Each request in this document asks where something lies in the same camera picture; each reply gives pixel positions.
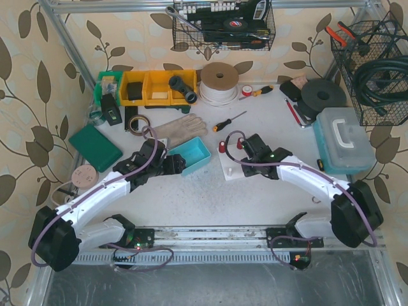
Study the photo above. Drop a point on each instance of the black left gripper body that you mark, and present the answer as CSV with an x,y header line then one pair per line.
x,y
172,163

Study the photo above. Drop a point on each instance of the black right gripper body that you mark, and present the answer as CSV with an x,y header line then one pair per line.
x,y
252,151

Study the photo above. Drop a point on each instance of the beige work glove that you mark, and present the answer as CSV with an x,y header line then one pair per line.
x,y
182,130

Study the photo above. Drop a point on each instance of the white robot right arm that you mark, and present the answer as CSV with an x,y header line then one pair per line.
x,y
354,213

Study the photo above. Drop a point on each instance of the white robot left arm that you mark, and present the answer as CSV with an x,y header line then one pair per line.
x,y
59,235

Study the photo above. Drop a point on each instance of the teal spring tray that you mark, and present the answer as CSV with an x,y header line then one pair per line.
x,y
195,154

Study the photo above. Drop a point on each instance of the black yellow precision screwdriver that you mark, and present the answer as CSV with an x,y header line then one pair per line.
x,y
320,165

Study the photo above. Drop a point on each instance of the brown tape roll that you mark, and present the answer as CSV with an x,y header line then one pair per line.
x,y
133,124

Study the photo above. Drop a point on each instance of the brass padlock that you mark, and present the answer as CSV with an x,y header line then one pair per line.
x,y
315,200

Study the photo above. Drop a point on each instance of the orange black small screwdriver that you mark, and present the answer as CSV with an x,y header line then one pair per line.
x,y
218,127

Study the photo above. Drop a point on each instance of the dark steel hex key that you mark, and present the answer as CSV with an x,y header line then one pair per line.
x,y
305,120

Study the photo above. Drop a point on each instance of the teal plastic toolbox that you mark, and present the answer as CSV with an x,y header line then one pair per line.
x,y
342,143

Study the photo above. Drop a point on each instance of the black green device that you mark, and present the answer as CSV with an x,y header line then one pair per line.
x,y
110,110

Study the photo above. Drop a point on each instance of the yellow storage bins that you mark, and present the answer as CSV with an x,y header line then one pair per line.
x,y
156,90

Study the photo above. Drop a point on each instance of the black pipe fitting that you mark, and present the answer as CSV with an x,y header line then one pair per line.
x,y
176,83

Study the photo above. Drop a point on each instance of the green notebook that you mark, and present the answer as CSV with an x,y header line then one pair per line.
x,y
95,148

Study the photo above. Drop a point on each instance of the black box in bin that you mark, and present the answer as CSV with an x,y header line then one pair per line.
x,y
134,91

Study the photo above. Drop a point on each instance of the red tape roll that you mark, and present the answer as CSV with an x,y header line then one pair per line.
x,y
247,90

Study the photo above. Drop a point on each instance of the black rectangular case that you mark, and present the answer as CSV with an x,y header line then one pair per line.
x,y
290,90

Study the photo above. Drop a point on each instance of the glass jar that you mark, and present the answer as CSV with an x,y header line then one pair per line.
x,y
95,115

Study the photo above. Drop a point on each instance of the green storage bin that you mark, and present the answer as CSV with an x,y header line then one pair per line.
x,y
108,82

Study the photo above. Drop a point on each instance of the white peg base plate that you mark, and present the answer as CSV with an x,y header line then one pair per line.
x,y
231,169

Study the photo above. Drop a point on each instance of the red handled hex key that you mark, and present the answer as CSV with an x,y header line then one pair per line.
x,y
295,115

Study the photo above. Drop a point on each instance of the yellow black handle screwdriver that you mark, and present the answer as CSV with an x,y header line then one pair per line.
x,y
263,90

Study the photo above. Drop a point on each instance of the white cable spool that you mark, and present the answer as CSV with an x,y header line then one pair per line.
x,y
219,84

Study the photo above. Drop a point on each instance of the wire basket with tools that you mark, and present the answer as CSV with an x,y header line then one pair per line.
x,y
212,26

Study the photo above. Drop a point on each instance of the wire basket with hoses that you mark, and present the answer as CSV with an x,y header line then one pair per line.
x,y
374,70

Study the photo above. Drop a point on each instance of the orange handled pliers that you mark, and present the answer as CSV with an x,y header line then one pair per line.
x,y
343,29

